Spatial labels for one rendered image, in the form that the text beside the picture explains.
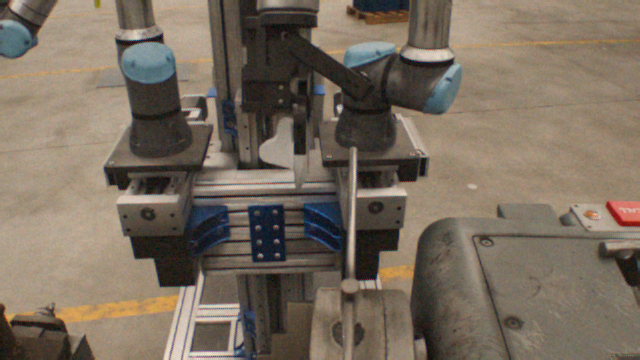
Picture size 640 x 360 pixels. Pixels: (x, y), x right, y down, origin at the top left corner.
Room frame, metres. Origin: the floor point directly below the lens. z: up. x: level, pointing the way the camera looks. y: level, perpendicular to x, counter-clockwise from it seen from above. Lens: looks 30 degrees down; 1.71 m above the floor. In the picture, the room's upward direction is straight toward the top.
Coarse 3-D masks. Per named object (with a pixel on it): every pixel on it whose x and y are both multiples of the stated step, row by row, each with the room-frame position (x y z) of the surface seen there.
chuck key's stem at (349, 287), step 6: (342, 282) 0.44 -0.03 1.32; (348, 282) 0.44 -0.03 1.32; (354, 282) 0.44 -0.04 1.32; (342, 288) 0.43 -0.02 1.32; (348, 288) 0.43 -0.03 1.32; (354, 288) 0.43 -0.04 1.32; (342, 294) 0.43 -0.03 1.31; (348, 294) 0.43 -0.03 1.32; (354, 294) 0.43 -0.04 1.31; (342, 300) 0.43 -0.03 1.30; (348, 300) 0.43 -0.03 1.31; (354, 300) 0.43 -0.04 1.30; (342, 306) 0.43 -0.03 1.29; (342, 312) 0.43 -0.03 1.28; (342, 318) 0.43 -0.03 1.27; (342, 324) 0.44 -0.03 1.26; (342, 330) 0.45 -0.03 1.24; (342, 336) 0.44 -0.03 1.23
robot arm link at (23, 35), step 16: (16, 0) 1.00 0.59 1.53; (32, 0) 1.00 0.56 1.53; (48, 0) 1.02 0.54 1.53; (16, 16) 0.99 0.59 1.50; (32, 16) 1.00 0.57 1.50; (48, 16) 1.04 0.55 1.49; (0, 32) 0.95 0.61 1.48; (16, 32) 0.97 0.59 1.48; (32, 32) 1.00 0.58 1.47; (0, 48) 0.95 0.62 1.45; (16, 48) 0.96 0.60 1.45
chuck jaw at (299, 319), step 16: (288, 304) 0.54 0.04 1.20; (304, 304) 0.53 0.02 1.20; (288, 320) 0.52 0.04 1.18; (304, 320) 0.52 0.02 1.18; (272, 336) 0.51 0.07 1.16; (288, 336) 0.51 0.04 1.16; (304, 336) 0.51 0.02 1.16; (272, 352) 0.49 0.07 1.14; (288, 352) 0.49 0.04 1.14; (304, 352) 0.49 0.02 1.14
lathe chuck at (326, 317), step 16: (320, 288) 0.58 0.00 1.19; (336, 288) 0.58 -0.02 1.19; (320, 304) 0.50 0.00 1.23; (336, 304) 0.50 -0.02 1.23; (368, 304) 0.50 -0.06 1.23; (320, 320) 0.46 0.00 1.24; (336, 320) 0.46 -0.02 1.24; (368, 320) 0.46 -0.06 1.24; (320, 336) 0.44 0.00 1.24; (368, 336) 0.44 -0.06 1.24; (384, 336) 0.44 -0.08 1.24; (320, 352) 0.42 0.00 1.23; (336, 352) 0.42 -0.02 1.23; (368, 352) 0.42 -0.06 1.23; (384, 352) 0.42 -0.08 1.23
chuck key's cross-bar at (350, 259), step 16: (352, 160) 0.64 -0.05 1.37; (352, 176) 0.61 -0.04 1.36; (352, 192) 0.59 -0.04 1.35; (352, 208) 0.56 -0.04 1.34; (352, 224) 0.54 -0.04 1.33; (352, 240) 0.52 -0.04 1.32; (352, 256) 0.49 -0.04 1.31; (352, 272) 0.47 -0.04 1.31; (352, 304) 0.42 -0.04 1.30; (352, 320) 0.40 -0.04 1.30; (352, 336) 0.38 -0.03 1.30; (352, 352) 0.36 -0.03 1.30
